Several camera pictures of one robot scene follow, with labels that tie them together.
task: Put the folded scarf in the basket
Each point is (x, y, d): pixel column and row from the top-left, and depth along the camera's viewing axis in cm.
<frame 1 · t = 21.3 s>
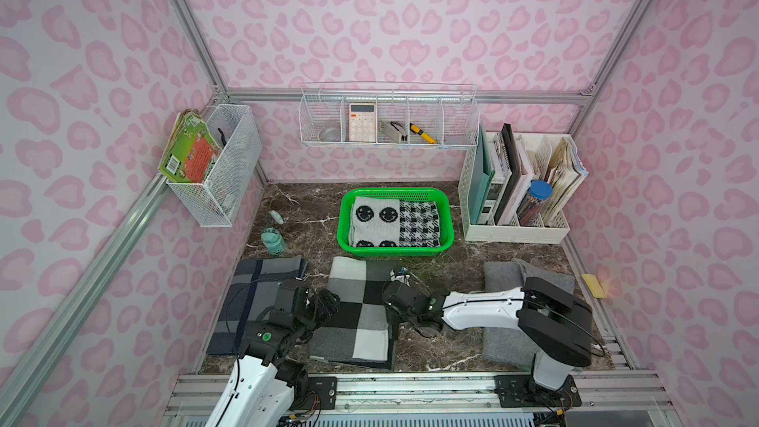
left hand: (332, 300, 79), fingers open
right hand: (386, 307, 86), fingers closed
green plastic basket: (447, 222, 99), point 9 cm above the table
smiley houndstooth knit scarf: (383, 222, 103), point 5 cm above the table
black white checkered scarf: (357, 331, 83), point 2 cm above the table
dark grey plaid scarf: (251, 292, 90), point 2 cm above the table
white desk file organizer: (534, 149, 103), point 21 cm above the table
blue lid pencil jar: (531, 210, 97), point 12 cm above the table
teal file folder: (481, 176, 82), point 30 cm above the table
black book: (507, 135, 92), point 31 cm above the table
stack of magazines: (565, 171, 90), point 26 cm above the table

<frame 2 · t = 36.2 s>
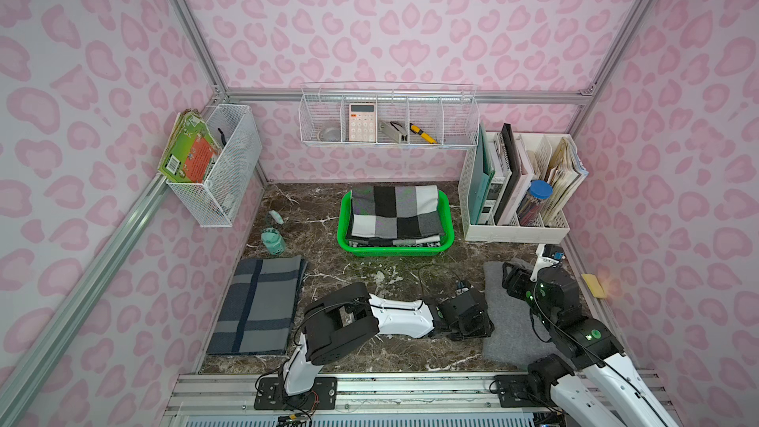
left hand: (494, 325, 79), fingers open
right hand: (510, 265, 76), fingers open
black white checkered scarf: (407, 213, 103), point 7 cm above the table
the other named things where they were.

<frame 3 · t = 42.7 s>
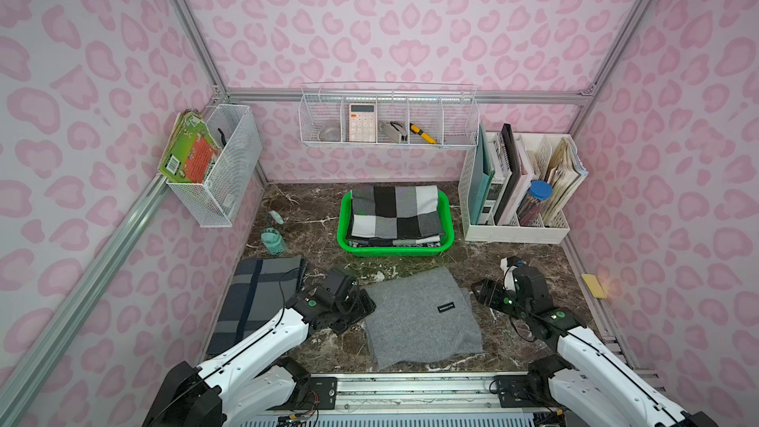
left hand: (369, 306, 82), fingers open
right hand: (479, 287, 84), fingers open
the named things where they were.

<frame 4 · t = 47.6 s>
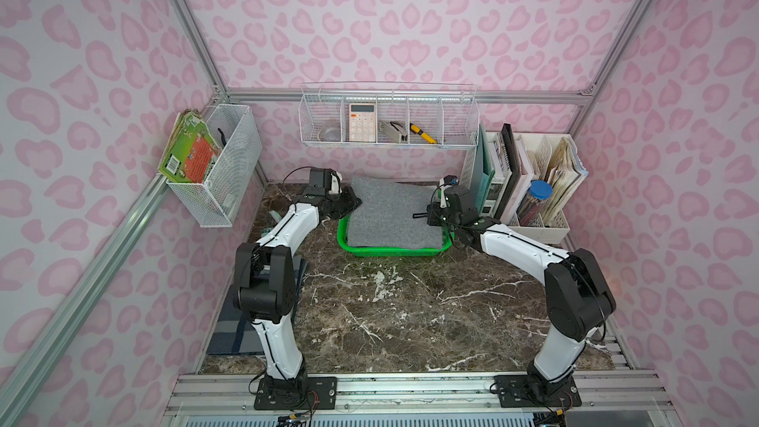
left hand: (358, 194, 94), fingers closed
right hand: (426, 205, 92), fingers closed
plain grey folded scarf: (392, 215, 95), point 14 cm above the table
